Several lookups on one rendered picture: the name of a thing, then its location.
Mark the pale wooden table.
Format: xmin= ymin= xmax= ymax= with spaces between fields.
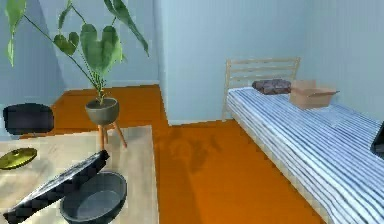
xmin=0 ymin=125 xmax=160 ymax=224

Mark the open cardboard box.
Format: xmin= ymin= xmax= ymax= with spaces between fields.
xmin=288 ymin=79 xmax=341 ymax=110

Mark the bed with striped blue cover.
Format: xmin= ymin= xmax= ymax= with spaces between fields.
xmin=221 ymin=56 xmax=384 ymax=224

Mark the black open laptop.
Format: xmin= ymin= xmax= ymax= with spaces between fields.
xmin=2 ymin=149 xmax=111 ymax=224

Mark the olive green round plate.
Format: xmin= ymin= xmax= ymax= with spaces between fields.
xmin=0 ymin=147 xmax=38 ymax=171

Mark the dark brown pillow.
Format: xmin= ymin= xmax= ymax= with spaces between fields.
xmin=251 ymin=78 xmax=293 ymax=96

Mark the green house plant in grey pot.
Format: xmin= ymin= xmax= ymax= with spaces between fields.
xmin=4 ymin=0 xmax=150 ymax=151

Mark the black flat object on bed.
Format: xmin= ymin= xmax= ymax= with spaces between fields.
xmin=370 ymin=121 xmax=384 ymax=158

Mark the dark grey mixing bowl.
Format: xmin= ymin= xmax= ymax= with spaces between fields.
xmin=59 ymin=170 xmax=128 ymax=224

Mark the black office chair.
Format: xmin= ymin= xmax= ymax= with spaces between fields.
xmin=2 ymin=102 xmax=55 ymax=136

